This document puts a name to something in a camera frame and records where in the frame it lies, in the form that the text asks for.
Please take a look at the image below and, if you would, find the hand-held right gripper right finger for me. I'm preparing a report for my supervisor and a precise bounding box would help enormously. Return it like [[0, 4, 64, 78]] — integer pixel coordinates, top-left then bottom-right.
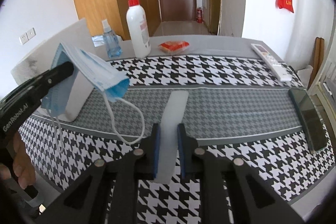
[[177, 123, 305, 224]]

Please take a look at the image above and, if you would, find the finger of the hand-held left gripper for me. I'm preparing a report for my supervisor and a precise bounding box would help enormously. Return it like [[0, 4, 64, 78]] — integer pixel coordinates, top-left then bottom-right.
[[18, 61, 76, 99]]

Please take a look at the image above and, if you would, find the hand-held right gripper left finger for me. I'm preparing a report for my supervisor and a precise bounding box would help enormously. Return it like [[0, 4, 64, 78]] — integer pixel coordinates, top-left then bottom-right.
[[34, 123, 161, 224]]

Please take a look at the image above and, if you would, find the translucent white plastic strip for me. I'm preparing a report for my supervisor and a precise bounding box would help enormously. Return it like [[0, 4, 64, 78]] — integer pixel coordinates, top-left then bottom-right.
[[153, 91, 190, 185]]

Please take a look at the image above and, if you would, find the white foam box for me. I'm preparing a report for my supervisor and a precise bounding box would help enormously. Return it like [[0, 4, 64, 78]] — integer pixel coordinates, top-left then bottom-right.
[[10, 18, 93, 123]]

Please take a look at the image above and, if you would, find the stack of blue face masks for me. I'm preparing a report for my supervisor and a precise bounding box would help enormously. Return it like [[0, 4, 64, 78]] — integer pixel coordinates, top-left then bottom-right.
[[41, 42, 145, 154]]

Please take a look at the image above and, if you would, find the person's left hand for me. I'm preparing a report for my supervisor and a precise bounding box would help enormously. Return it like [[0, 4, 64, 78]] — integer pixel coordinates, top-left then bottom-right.
[[12, 132, 36, 190]]

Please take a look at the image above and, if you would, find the blue face mask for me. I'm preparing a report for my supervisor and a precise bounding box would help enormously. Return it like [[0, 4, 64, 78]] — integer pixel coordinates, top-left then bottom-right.
[[91, 35, 124, 48]]

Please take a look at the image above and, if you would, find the clear blue spray bottle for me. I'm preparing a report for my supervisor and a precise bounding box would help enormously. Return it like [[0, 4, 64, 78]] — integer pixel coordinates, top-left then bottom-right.
[[101, 19, 123, 59]]

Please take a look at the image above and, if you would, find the white red pump bottle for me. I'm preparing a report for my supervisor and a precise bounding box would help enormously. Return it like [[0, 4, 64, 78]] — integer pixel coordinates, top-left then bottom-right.
[[119, 0, 152, 59]]

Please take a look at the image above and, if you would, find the red snack packet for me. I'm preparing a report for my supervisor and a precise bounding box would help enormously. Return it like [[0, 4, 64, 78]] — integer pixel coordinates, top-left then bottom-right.
[[158, 40, 190, 54]]

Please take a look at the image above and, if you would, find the white remote control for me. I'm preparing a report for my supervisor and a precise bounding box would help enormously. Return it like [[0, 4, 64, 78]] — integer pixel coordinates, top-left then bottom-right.
[[251, 43, 291, 82]]

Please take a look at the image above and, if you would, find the black smartphone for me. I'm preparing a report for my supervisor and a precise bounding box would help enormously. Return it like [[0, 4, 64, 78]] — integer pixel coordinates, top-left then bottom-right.
[[288, 88, 329, 154]]

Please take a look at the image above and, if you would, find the wooden board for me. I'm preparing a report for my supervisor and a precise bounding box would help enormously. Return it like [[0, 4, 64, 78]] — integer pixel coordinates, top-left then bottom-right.
[[313, 37, 326, 94]]

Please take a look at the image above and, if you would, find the white double wall socket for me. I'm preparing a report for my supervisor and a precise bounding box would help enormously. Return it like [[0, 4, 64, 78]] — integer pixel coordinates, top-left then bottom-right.
[[19, 27, 36, 45]]

